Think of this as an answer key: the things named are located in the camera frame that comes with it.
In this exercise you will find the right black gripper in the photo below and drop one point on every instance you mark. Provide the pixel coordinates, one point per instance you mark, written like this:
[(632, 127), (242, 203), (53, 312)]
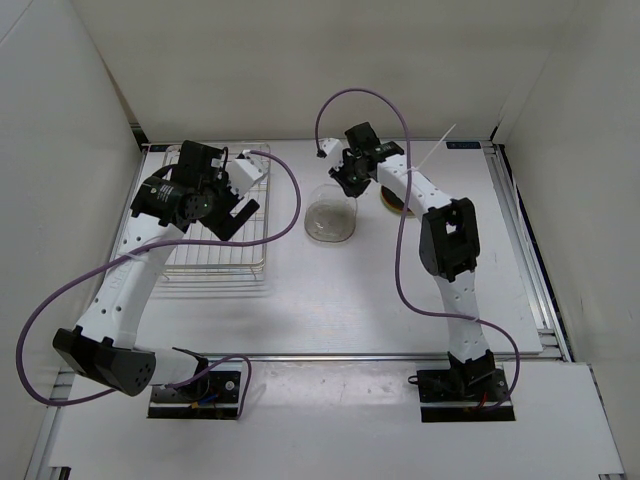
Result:
[(350, 190)]

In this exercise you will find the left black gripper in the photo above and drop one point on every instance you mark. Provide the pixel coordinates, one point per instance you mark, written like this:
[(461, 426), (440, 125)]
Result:
[(214, 222)]

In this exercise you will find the black plate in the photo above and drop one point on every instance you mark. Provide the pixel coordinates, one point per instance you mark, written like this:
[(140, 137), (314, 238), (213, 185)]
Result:
[(390, 196)]

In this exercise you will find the grey plate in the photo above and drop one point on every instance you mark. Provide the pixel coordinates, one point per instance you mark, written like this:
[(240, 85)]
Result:
[(330, 226)]

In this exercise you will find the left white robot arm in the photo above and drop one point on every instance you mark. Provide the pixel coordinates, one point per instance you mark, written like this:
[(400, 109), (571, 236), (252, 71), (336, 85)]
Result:
[(206, 187)]

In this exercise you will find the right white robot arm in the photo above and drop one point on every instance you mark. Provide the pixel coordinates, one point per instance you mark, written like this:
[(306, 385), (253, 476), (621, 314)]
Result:
[(448, 246)]

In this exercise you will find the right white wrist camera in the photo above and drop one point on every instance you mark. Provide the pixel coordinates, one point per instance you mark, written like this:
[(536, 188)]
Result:
[(330, 150)]

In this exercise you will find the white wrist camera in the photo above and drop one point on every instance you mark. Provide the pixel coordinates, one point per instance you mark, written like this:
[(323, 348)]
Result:
[(330, 150), (244, 172)]

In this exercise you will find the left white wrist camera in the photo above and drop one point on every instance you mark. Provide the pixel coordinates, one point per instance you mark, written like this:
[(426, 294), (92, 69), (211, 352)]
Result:
[(244, 172)]

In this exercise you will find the metal wire dish rack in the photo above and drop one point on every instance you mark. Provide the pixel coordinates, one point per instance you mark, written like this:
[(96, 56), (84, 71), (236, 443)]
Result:
[(191, 263)]

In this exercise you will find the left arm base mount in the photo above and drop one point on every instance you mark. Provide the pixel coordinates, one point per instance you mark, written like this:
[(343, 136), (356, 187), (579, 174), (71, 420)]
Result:
[(219, 395)]

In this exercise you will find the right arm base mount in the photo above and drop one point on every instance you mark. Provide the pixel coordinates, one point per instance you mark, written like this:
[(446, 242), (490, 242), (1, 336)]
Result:
[(441, 400)]

